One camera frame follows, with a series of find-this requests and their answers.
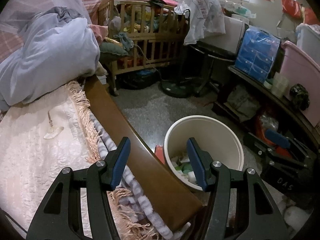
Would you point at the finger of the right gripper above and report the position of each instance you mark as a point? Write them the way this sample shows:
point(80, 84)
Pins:
point(277, 138)

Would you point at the wooden baby crib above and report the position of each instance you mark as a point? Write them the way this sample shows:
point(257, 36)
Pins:
point(156, 30)

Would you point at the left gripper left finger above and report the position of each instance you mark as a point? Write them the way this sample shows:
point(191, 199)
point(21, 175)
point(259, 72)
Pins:
point(59, 214)

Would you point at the cream trash bucket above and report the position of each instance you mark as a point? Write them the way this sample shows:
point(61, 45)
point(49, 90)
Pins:
point(212, 136)

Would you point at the dark green cushion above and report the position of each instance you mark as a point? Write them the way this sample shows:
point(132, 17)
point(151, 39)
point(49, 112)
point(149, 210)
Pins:
point(114, 49)

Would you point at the white plastic bag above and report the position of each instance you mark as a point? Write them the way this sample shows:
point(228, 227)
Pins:
point(205, 19)

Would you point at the grey striped fuzzy blanket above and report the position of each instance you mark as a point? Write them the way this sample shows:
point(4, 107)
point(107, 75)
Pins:
point(134, 215)

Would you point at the blue tissue package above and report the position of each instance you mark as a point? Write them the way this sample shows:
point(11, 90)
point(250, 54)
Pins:
point(257, 53)

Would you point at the light blue duvet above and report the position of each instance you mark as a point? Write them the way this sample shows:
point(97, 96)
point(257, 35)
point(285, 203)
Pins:
point(58, 46)

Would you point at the white mosquito net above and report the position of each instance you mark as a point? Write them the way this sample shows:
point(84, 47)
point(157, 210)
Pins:
point(17, 13)

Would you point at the pink textured bedspread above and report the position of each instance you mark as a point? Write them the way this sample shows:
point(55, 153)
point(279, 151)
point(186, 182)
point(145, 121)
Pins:
point(37, 141)

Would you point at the white gloved hand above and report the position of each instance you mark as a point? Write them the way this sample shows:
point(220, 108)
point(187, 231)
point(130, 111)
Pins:
point(294, 216)

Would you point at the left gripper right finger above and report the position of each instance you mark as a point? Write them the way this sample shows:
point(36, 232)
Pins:
point(240, 205)

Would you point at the pink plastic tub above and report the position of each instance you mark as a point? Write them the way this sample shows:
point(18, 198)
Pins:
point(299, 68)

